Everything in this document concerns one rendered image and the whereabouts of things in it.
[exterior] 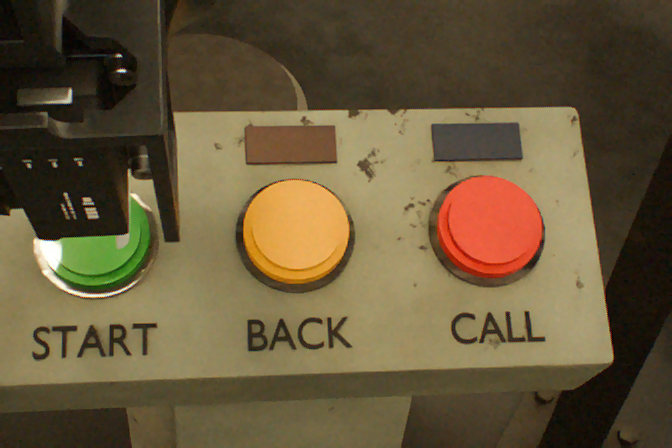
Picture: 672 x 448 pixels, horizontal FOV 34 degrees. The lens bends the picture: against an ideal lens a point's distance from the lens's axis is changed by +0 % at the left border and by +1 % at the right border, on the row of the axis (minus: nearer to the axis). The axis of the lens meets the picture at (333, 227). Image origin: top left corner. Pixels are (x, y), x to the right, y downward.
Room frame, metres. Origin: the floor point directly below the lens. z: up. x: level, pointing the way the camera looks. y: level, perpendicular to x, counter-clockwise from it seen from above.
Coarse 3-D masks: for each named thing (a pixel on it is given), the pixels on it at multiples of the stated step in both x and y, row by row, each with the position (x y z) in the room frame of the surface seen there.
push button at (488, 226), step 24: (456, 192) 0.29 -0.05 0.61; (480, 192) 0.29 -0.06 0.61; (504, 192) 0.29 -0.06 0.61; (456, 216) 0.28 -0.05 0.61; (480, 216) 0.28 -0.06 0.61; (504, 216) 0.28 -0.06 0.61; (528, 216) 0.28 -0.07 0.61; (456, 240) 0.27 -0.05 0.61; (480, 240) 0.27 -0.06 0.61; (504, 240) 0.27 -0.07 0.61; (528, 240) 0.27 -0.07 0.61; (456, 264) 0.26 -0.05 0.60; (480, 264) 0.26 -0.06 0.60; (504, 264) 0.26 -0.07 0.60
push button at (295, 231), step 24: (264, 192) 0.28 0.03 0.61; (288, 192) 0.28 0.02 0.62; (312, 192) 0.28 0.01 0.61; (264, 216) 0.27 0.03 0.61; (288, 216) 0.27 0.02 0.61; (312, 216) 0.27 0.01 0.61; (336, 216) 0.27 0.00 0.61; (264, 240) 0.26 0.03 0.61; (288, 240) 0.26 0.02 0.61; (312, 240) 0.26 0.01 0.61; (336, 240) 0.26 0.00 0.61; (264, 264) 0.25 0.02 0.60; (288, 264) 0.25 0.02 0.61; (312, 264) 0.25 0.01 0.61; (336, 264) 0.26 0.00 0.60
